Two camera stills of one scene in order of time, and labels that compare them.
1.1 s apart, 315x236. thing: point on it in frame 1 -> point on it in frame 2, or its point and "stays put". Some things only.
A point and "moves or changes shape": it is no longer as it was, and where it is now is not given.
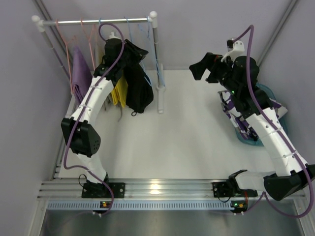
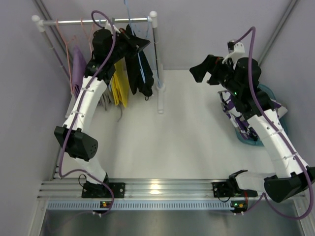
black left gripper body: x=136 y=52 -> x=130 y=42
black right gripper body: x=212 y=67 stays put
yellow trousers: x=119 y=93 stays put
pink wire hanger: x=88 y=37 stays put
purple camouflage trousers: x=230 y=107 stays put
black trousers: x=140 y=91 moves or changes shape
